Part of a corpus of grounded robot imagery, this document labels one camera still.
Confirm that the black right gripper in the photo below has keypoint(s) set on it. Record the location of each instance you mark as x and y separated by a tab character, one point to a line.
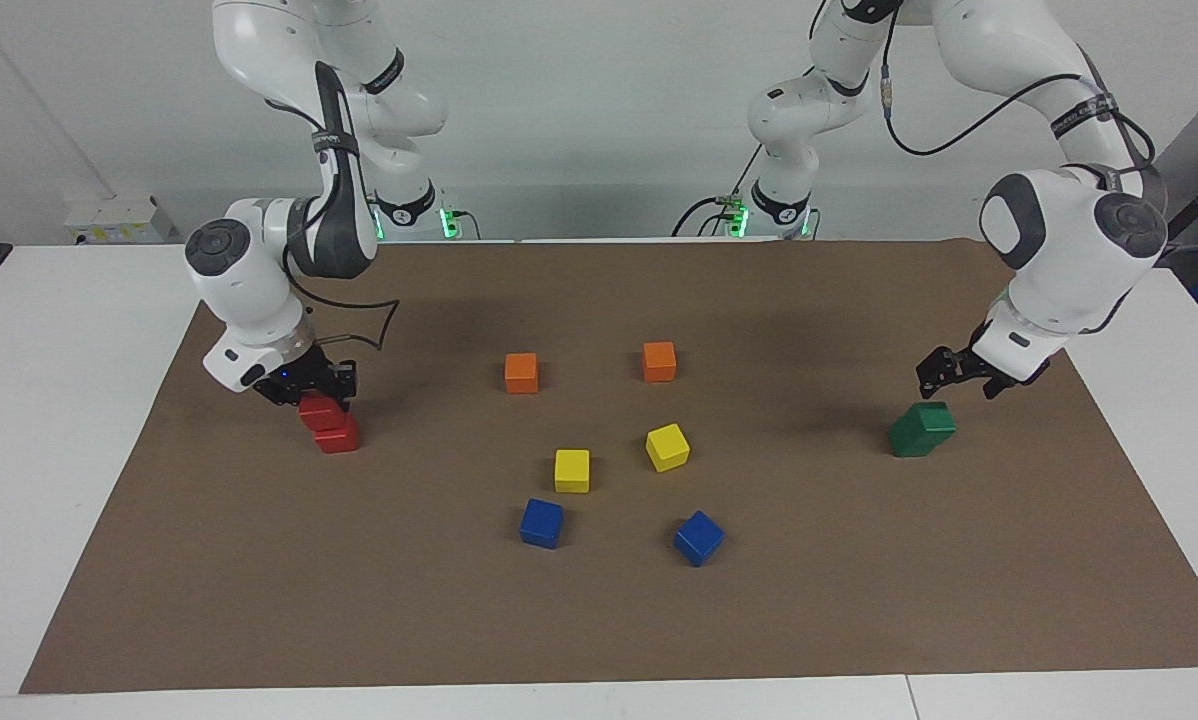
294	383

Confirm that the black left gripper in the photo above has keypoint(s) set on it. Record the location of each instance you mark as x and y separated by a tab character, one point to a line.
971	365

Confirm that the red wooden cube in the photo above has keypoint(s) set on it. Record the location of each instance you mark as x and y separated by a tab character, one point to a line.
339	438
319	410

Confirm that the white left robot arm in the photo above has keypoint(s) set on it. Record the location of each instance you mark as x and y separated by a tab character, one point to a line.
1069	270

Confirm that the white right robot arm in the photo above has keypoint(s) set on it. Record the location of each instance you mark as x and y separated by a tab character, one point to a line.
249	290

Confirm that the orange wooden cube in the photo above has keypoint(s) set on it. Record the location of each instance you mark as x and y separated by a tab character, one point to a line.
659	361
521	372

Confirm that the green lit base connector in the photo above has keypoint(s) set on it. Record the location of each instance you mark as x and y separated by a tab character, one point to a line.
734	215
449	220

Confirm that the white electrical box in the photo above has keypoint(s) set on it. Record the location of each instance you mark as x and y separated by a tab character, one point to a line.
119	215

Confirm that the blue wooden cube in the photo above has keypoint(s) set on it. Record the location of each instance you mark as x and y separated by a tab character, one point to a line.
699	537
541	522

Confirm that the black stand leg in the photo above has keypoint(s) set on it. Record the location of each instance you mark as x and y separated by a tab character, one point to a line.
1184	215

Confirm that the yellow wooden cube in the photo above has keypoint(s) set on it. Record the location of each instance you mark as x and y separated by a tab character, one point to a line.
667	447
572	470

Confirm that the brown paper mat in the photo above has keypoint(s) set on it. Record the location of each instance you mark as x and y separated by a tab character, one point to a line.
599	620

